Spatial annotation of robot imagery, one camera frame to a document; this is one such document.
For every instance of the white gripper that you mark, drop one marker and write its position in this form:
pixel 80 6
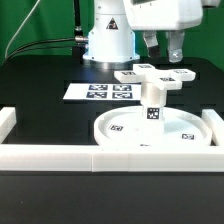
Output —
pixel 164 15

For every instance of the white cross-shaped table base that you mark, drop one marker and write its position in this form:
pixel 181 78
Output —
pixel 170 79

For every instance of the white round table top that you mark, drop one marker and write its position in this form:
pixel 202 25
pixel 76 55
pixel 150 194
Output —
pixel 126 127

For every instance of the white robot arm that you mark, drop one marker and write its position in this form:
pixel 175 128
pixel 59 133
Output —
pixel 111 41

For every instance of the white sheet with markers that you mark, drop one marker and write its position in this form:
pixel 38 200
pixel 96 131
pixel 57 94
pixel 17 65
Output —
pixel 108 92

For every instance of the black vertical cable connector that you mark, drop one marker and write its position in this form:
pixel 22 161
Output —
pixel 78 32

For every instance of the white U-shaped boundary frame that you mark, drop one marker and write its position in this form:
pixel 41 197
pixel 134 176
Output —
pixel 15 157

